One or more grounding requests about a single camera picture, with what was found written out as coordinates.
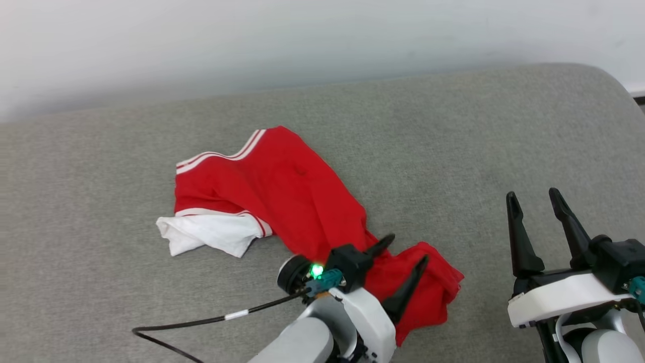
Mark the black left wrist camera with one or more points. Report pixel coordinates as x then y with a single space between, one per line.
350 264

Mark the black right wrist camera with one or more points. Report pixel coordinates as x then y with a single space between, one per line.
622 259

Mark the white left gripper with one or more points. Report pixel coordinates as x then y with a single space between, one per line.
370 322

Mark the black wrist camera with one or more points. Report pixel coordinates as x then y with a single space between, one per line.
622 259
350 264

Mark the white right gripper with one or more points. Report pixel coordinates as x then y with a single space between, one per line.
559 297

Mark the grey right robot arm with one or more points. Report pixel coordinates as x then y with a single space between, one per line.
604 348

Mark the red basketball jersey number 23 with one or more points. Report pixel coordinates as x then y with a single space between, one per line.
282 191

